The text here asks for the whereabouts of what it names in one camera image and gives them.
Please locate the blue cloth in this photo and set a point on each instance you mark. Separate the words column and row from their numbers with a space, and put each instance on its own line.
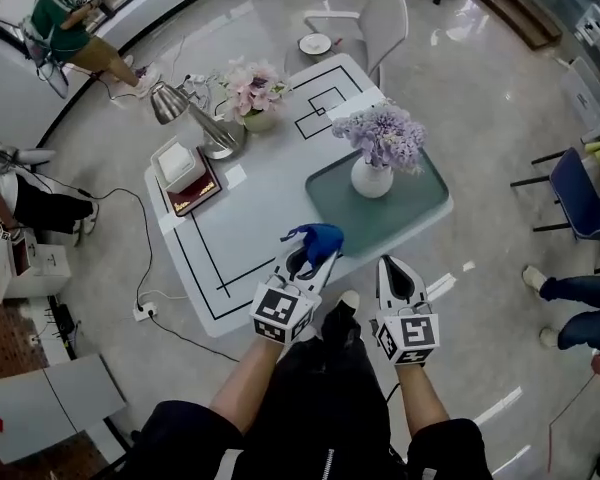
column 322, row 240

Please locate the blue chair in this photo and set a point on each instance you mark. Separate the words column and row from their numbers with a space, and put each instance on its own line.
column 577, row 198

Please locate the white standing sign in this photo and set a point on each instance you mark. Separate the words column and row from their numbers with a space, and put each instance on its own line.
column 582, row 93

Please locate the white floor power strip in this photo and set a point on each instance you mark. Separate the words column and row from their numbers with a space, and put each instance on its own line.
column 145, row 312

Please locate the white flower pot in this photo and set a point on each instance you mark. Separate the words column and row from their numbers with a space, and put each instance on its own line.
column 371, row 180

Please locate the silver desk lamp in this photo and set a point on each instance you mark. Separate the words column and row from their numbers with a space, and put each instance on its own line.
column 172, row 100

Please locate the white square box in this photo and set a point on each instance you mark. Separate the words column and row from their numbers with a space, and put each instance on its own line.
column 177, row 164

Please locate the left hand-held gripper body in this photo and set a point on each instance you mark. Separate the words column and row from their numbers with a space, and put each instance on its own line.
column 280, row 308

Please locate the white round dish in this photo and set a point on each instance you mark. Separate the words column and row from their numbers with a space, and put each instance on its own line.
column 315, row 43

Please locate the green tray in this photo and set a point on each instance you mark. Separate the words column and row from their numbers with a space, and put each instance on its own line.
column 420, row 208

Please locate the white low cabinet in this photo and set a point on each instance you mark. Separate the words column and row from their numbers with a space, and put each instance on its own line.
column 40, row 403

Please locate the white open carton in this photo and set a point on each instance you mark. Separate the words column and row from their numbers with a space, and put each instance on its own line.
column 35, row 268

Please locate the pink flower bunch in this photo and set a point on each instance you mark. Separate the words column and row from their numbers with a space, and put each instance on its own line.
column 252, row 88

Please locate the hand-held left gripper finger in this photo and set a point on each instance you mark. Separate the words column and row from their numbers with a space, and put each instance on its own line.
column 325, row 272

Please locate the purple flower bunch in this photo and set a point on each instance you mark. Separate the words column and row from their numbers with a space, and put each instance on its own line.
column 382, row 135

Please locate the person's black clothing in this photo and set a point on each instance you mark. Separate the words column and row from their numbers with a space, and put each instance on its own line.
column 320, row 408

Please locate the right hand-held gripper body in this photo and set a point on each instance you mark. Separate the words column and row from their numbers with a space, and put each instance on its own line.
column 412, row 333

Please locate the pale green flower pot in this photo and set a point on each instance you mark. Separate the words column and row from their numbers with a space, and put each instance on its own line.
column 260, row 121

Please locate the person's white shoe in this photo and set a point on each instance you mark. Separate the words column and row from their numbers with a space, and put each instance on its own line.
column 349, row 300

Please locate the dark red book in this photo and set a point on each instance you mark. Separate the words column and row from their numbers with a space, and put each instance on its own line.
column 197, row 195

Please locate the person's left forearm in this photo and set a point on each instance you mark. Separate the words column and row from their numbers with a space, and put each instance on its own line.
column 247, row 388

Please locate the person's right forearm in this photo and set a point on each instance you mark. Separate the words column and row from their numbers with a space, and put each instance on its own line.
column 420, row 398

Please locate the white chair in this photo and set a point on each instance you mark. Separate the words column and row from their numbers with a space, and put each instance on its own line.
column 385, row 23

